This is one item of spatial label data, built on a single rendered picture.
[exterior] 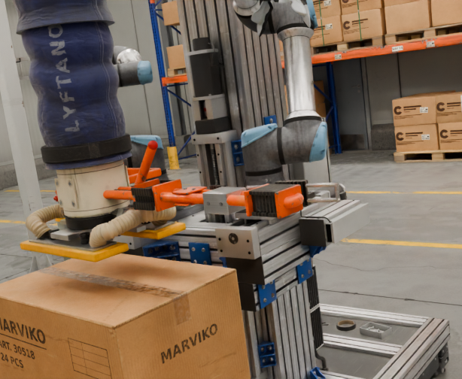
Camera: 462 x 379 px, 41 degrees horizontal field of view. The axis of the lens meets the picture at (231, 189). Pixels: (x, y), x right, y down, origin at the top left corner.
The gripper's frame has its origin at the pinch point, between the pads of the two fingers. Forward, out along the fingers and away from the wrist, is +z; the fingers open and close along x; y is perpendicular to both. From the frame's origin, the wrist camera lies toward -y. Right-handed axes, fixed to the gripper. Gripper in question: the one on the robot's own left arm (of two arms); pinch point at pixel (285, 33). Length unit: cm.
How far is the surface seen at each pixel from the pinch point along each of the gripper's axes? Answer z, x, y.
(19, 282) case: 58, -67, 45
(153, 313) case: 59, -13, 48
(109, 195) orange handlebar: 34, -31, 40
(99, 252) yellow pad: 45, -25, 50
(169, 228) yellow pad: 45, -23, 29
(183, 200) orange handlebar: 34, -4, 42
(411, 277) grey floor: 152, -69, -236
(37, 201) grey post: 85, -343, -155
